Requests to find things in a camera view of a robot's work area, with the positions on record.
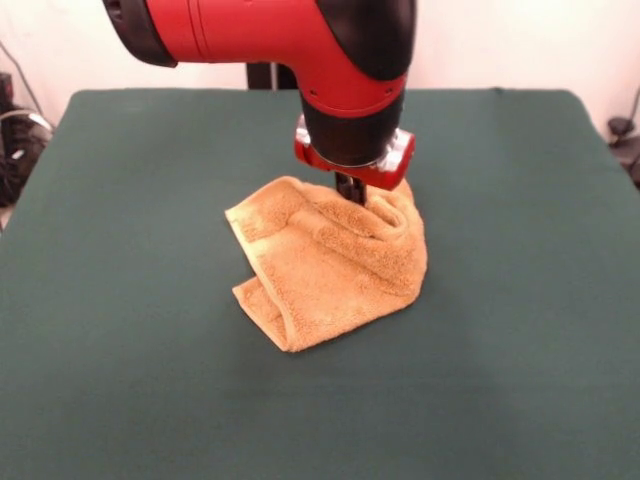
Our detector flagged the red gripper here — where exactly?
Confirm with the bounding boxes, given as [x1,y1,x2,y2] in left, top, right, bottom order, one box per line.
[293,113,418,207]

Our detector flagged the tan terry towel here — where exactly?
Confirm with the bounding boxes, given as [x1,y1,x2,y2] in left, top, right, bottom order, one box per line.
[224,174,430,354]

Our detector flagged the dark green table cloth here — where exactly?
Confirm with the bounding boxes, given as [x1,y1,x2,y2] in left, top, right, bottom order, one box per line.
[0,87,640,480]

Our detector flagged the black rounded floor base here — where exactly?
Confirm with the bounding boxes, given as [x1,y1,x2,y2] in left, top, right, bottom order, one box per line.
[0,102,54,207]
[607,116,640,189]

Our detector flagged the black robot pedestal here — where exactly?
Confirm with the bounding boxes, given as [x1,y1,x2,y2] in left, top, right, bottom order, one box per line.
[244,60,297,91]

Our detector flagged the grey cable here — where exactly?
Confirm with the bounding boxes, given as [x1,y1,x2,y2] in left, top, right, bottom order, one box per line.
[0,40,55,132]

